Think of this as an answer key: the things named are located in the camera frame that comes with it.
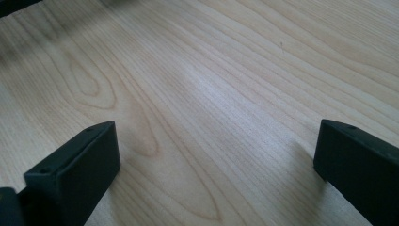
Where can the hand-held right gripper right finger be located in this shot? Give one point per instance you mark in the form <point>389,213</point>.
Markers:
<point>360,166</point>

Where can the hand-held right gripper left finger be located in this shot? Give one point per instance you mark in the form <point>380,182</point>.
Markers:
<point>78,169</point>

